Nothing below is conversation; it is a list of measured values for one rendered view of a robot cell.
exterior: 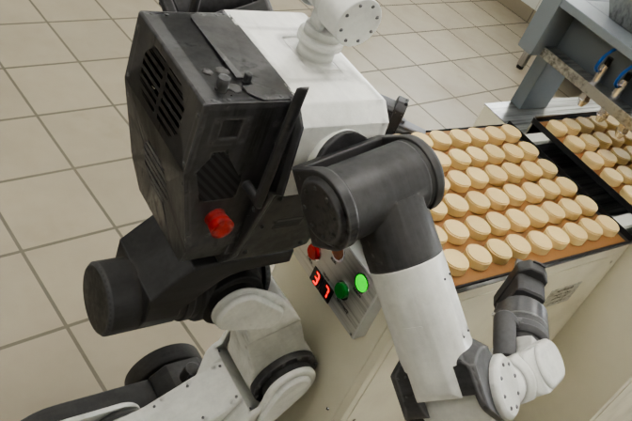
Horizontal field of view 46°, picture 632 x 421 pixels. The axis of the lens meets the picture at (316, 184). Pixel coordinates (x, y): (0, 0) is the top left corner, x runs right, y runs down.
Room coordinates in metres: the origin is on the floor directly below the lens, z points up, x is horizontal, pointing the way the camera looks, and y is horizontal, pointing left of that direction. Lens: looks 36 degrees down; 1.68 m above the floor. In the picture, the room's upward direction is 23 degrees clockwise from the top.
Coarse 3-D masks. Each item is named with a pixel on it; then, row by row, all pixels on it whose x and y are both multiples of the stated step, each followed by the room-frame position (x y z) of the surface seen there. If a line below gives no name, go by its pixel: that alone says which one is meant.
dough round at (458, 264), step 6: (444, 252) 1.02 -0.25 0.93; (450, 252) 1.03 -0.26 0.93; (456, 252) 1.04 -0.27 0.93; (450, 258) 1.01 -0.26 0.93; (456, 258) 1.02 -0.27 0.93; (462, 258) 1.02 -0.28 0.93; (450, 264) 1.00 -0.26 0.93; (456, 264) 1.00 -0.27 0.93; (462, 264) 1.01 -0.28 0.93; (468, 264) 1.02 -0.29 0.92; (450, 270) 0.99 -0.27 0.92; (456, 270) 0.99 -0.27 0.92; (462, 270) 1.00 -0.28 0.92
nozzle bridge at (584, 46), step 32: (544, 0) 1.82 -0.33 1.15; (576, 0) 1.81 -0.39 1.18; (608, 0) 1.93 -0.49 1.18; (544, 32) 1.79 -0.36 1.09; (576, 32) 1.83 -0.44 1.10; (608, 32) 1.68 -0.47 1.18; (544, 64) 1.87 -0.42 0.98; (576, 64) 1.78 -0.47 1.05; (544, 96) 1.92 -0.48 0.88; (608, 96) 1.67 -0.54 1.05
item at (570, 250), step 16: (480, 128) 1.55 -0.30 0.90; (448, 192) 1.24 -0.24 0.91; (480, 192) 1.29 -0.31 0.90; (512, 208) 1.28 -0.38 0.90; (560, 224) 1.30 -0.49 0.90; (608, 240) 1.32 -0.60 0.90; (528, 256) 1.14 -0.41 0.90; (544, 256) 1.17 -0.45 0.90; (560, 256) 1.19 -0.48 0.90; (480, 272) 1.04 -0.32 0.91; (496, 272) 1.06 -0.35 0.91
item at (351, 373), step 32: (608, 256) 1.41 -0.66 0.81; (288, 288) 1.14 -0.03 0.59; (480, 288) 1.09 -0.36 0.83; (576, 288) 1.38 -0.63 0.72; (320, 320) 1.06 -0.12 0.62; (384, 320) 0.98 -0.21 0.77; (480, 320) 1.14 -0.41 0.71; (320, 352) 1.04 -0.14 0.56; (352, 352) 0.99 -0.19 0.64; (384, 352) 0.96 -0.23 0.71; (320, 384) 1.01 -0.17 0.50; (352, 384) 0.97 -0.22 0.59; (384, 384) 1.01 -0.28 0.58; (288, 416) 1.03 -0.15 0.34; (320, 416) 0.99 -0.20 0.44; (352, 416) 0.98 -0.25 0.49; (384, 416) 1.06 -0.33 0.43
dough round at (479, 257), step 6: (468, 246) 1.07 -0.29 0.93; (474, 246) 1.07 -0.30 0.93; (480, 246) 1.08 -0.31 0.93; (468, 252) 1.05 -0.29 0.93; (474, 252) 1.06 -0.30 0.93; (480, 252) 1.06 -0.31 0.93; (486, 252) 1.07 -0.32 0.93; (468, 258) 1.04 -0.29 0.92; (474, 258) 1.04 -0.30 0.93; (480, 258) 1.05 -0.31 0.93; (486, 258) 1.05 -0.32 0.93; (474, 264) 1.04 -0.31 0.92; (480, 264) 1.04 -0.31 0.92; (486, 264) 1.04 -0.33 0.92; (480, 270) 1.04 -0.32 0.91
